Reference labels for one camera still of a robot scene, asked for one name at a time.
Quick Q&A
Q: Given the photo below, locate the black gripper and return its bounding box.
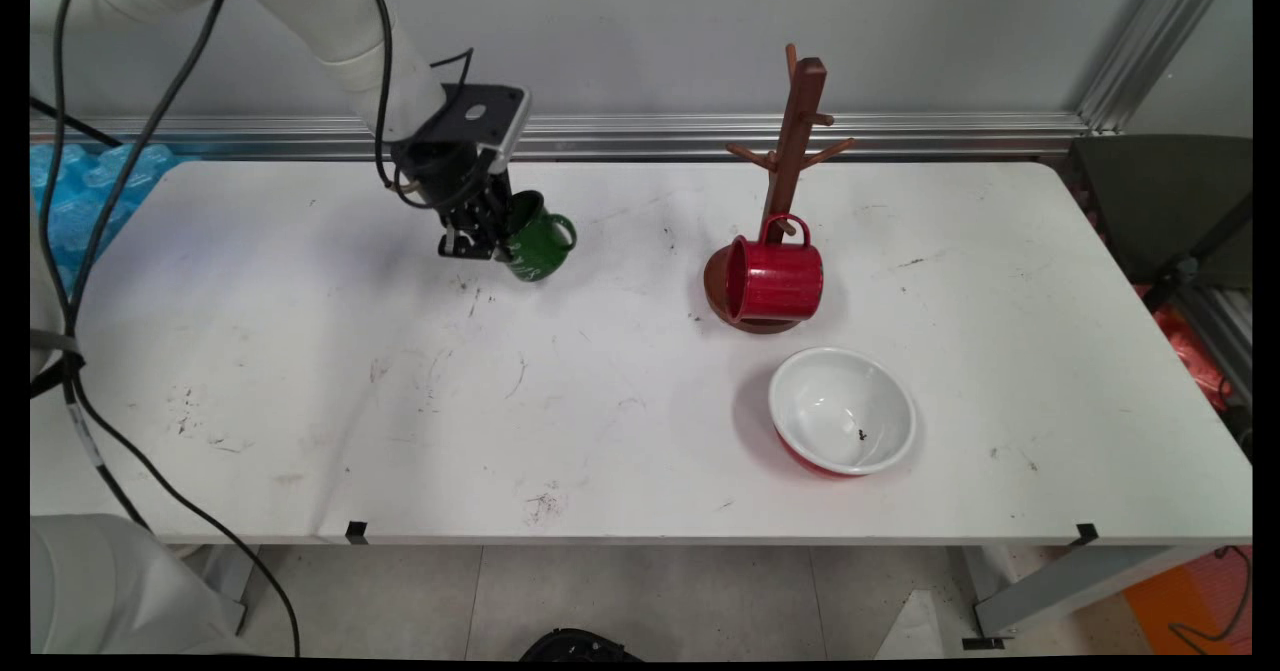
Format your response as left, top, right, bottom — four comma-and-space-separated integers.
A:
392, 139, 519, 261

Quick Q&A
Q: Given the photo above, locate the green enamel mug white lettering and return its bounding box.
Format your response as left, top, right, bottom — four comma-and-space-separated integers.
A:
500, 190, 579, 283

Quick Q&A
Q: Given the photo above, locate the white robot base link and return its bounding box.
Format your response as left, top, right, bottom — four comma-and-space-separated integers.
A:
30, 514, 256, 657

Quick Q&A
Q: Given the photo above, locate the red enamel mug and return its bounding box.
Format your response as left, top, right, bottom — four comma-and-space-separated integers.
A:
725, 213, 826, 328

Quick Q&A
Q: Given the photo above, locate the brown wooden mug tree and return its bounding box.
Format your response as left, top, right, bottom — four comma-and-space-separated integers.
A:
703, 44, 861, 336

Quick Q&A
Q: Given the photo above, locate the white bowl red outside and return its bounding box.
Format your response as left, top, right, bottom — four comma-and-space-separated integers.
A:
768, 347, 918, 479

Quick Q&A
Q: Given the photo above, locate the blue bubble wrap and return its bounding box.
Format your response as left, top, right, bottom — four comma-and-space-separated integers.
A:
30, 143, 177, 297

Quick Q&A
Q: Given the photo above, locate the black round floor object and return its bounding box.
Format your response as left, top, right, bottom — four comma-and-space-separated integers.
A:
520, 628, 643, 662

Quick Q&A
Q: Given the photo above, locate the white table leg black foot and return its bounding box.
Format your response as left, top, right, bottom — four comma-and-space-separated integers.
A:
962, 546, 1203, 651

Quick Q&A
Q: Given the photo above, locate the red plastic bag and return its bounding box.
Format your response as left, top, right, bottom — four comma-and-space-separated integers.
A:
1135, 286, 1233, 414

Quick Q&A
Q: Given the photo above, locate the orange floor mat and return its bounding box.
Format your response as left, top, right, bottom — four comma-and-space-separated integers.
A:
1125, 548, 1253, 657

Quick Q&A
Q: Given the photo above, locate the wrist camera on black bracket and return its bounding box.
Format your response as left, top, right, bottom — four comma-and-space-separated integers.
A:
405, 83, 532, 178

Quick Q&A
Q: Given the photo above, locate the horizontal aluminium frame rail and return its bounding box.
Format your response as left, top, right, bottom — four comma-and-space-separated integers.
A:
30, 113, 1093, 161

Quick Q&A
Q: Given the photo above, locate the long black robot cable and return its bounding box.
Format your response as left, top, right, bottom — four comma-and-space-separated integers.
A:
30, 0, 476, 658

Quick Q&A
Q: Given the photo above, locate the thin black cable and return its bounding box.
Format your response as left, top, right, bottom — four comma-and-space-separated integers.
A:
30, 97, 126, 150

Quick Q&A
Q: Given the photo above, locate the slanted aluminium frame post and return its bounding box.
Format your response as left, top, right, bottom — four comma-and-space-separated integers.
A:
1075, 0, 1237, 138

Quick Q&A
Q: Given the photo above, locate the aluminium side rail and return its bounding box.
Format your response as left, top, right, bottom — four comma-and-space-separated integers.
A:
1180, 286, 1253, 407

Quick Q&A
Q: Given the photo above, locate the black floor cable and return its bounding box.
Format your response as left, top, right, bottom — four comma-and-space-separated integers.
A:
1168, 546, 1253, 645

